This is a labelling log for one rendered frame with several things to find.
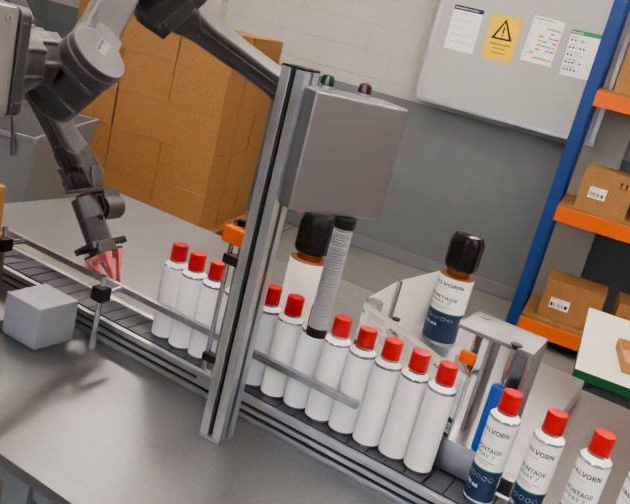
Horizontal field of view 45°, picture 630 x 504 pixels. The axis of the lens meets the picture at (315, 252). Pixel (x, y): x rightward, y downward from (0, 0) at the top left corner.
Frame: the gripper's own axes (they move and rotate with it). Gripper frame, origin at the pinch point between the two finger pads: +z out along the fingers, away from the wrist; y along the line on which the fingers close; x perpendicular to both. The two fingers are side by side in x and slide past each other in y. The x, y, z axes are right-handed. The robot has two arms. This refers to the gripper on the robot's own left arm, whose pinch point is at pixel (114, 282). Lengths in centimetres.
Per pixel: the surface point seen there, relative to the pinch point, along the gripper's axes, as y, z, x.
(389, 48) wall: 415, -126, 72
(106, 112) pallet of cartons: 247, -132, 203
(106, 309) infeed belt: -1.9, 5.0, 3.1
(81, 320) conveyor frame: -6.1, 5.4, 6.8
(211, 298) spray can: -3.3, 11.2, -26.4
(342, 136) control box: -14, -4, -70
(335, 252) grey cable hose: -13, 12, -61
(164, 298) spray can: -3.0, 7.6, -14.7
